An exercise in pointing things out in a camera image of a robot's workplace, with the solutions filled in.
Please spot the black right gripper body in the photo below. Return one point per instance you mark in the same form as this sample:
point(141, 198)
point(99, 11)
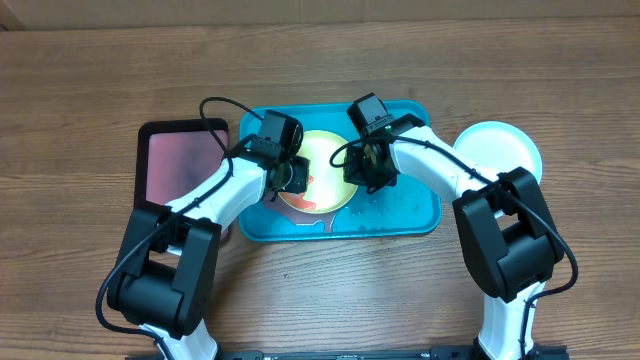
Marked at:
point(369, 174)

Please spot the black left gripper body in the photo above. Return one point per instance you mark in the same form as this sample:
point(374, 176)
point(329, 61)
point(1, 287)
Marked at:
point(296, 175)

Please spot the light blue plate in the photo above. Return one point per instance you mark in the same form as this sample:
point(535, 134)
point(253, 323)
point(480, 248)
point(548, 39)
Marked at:
point(500, 146)

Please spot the yellow-green plate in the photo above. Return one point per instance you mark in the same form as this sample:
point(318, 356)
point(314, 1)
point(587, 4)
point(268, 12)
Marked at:
point(326, 189)

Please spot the teal plastic tray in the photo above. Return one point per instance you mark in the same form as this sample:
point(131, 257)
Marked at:
point(408, 208)

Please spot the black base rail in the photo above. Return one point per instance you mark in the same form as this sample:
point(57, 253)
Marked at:
point(350, 355)

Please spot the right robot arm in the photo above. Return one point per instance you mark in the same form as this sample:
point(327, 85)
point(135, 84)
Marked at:
point(491, 178)

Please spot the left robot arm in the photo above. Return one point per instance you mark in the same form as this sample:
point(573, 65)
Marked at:
point(163, 276)

